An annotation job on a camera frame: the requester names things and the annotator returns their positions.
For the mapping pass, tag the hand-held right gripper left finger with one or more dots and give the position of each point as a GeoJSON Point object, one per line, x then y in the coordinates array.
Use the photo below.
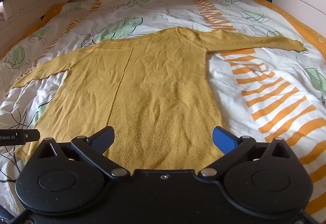
{"type": "Point", "coordinates": [103, 138]}

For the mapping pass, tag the mustard yellow knit sweater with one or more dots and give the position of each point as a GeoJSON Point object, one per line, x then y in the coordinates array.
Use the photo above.
{"type": "Point", "coordinates": [152, 91]}

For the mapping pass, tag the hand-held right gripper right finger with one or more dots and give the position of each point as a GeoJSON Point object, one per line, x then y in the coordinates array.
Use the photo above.
{"type": "Point", "coordinates": [222, 140]}

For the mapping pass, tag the white leaf and stripe duvet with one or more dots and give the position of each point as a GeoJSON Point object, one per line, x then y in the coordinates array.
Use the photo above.
{"type": "Point", "coordinates": [267, 91]}

